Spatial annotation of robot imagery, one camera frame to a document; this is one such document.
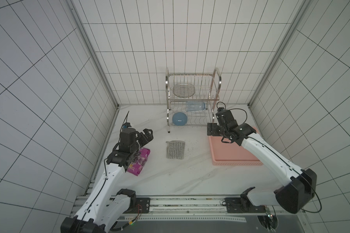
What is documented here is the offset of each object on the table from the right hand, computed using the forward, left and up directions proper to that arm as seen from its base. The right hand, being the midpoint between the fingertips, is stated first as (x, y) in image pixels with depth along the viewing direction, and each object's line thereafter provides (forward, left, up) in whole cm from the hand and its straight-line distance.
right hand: (208, 127), depth 81 cm
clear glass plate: (+24, +15, +7) cm, 29 cm away
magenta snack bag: (-16, +41, -16) cm, 46 cm away
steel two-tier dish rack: (+16, +11, +8) cm, 20 cm away
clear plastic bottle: (+32, +6, -16) cm, 36 cm away
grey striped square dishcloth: (-6, +19, -18) cm, 27 cm away
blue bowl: (+17, +17, -14) cm, 28 cm away
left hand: (-7, +35, -2) cm, 36 cm away
